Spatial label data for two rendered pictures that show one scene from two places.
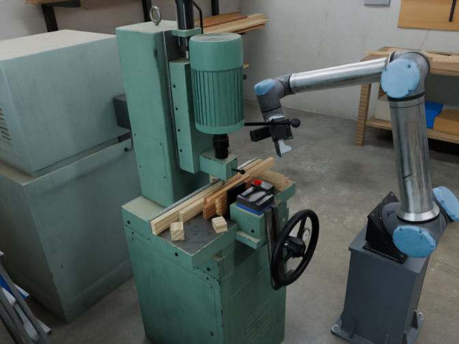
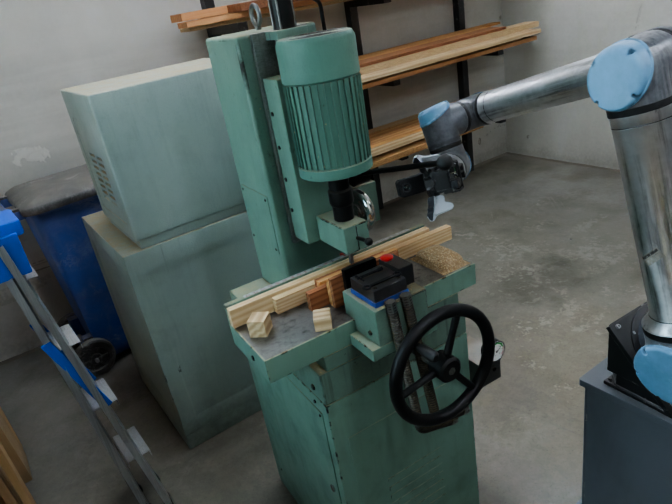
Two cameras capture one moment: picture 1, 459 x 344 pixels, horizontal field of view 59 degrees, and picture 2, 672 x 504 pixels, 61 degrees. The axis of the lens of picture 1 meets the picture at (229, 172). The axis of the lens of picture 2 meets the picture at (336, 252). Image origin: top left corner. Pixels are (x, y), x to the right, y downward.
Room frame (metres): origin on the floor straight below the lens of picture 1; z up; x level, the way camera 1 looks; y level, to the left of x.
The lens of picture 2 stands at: (0.13, -0.41, 1.59)
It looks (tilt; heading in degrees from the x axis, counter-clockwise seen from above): 25 degrees down; 21
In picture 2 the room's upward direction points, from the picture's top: 10 degrees counter-clockwise
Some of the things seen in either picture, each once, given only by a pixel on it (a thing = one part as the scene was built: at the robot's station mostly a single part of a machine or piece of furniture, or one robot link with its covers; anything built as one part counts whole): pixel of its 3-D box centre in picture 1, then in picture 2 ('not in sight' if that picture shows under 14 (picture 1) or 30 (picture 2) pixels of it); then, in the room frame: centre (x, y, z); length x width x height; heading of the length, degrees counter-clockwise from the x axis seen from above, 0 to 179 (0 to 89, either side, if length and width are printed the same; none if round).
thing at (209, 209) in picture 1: (225, 199); (349, 284); (1.31, 0.02, 0.92); 0.23 x 0.02 x 0.05; 138
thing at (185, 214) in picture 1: (231, 186); (368, 265); (1.41, -0.01, 0.92); 0.55 x 0.02 x 0.04; 138
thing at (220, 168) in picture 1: (218, 165); (343, 232); (1.39, 0.04, 1.03); 0.14 x 0.07 x 0.09; 48
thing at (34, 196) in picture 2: not in sight; (97, 264); (2.29, 1.74, 0.48); 0.64 x 0.54 x 0.97; 144
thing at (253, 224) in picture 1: (256, 213); (385, 306); (1.22, -0.09, 0.92); 0.15 x 0.13 x 0.09; 138
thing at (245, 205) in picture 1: (257, 195); (384, 278); (1.22, -0.10, 0.99); 0.13 x 0.11 x 0.06; 138
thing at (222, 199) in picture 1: (238, 195); (366, 278); (1.31, -0.03, 0.94); 0.20 x 0.01 x 0.08; 138
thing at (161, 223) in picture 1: (213, 192); (337, 273); (1.36, 0.07, 0.93); 0.60 x 0.02 x 0.05; 138
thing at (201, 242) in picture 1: (238, 215); (367, 309); (1.28, -0.03, 0.87); 0.61 x 0.30 x 0.06; 138
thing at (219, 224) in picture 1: (219, 224); (322, 319); (1.16, 0.04, 0.92); 0.05 x 0.04 x 0.03; 19
